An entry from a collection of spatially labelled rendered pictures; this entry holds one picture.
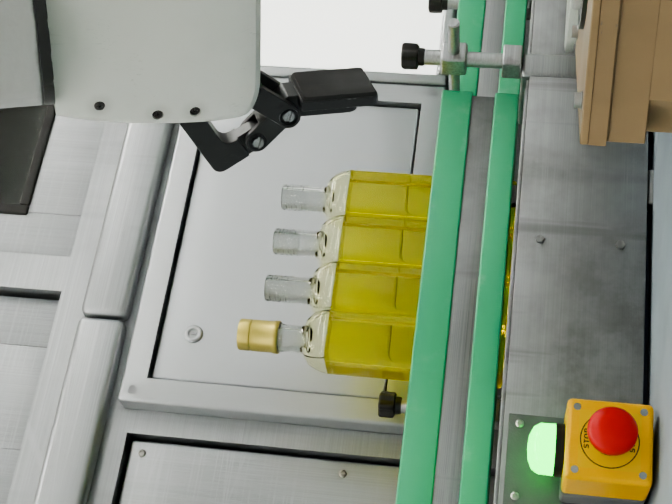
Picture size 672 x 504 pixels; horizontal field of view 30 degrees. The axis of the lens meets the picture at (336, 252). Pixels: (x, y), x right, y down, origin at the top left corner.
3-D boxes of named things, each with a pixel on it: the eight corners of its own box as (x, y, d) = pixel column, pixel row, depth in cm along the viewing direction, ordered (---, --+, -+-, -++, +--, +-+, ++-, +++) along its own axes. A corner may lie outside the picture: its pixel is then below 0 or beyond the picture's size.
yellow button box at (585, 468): (648, 433, 109) (562, 425, 110) (660, 402, 103) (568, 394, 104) (647, 512, 106) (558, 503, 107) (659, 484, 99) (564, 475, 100)
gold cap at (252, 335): (275, 356, 132) (235, 352, 133) (282, 351, 136) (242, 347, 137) (277, 323, 132) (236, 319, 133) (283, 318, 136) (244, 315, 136)
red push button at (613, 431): (585, 416, 104) (588, 401, 101) (634, 421, 103) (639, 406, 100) (583, 463, 102) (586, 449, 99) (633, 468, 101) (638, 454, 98)
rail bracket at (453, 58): (518, 109, 140) (407, 103, 142) (525, 13, 125) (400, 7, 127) (516, 132, 138) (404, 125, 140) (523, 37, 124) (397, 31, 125)
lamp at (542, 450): (562, 434, 109) (527, 431, 109) (566, 416, 105) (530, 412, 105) (560, 484, 107) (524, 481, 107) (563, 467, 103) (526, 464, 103)
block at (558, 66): (583, 103, 137) (519, 99, 138) (591, 50, 129) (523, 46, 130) (582, 130, 136) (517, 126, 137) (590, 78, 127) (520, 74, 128)
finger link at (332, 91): (236, 75, 64) (363, 65, 65) (237, 130, 66) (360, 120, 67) (248, 103, 61) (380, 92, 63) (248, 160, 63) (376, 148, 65)
